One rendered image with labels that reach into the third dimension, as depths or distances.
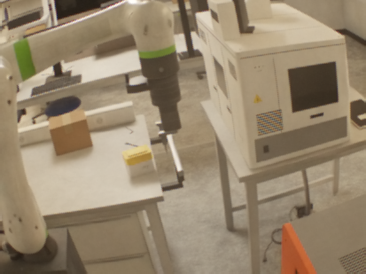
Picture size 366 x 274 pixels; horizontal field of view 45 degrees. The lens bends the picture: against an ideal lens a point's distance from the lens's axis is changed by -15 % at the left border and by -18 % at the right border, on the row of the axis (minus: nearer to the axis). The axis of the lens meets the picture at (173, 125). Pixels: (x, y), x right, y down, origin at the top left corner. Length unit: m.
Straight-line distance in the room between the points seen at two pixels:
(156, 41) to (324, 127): 1.22
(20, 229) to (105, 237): 1.13
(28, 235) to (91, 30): 0.56
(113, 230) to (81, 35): 1.22
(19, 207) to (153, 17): 0.57
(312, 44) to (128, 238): 1.22
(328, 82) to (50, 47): 1.31
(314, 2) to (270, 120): 5.27
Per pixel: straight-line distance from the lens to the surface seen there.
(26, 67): 1.25
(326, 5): 7.38
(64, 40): 1.26
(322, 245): 1.37
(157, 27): 1.18
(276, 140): 2.16
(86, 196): 2.27
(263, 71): 2.03
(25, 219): 1.23
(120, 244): 2.35
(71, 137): 2.68
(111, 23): 1.29
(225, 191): 3.16
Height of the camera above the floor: 2.03
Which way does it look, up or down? 24 degrees down
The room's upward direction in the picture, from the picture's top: 11 degrees counter-clockwise
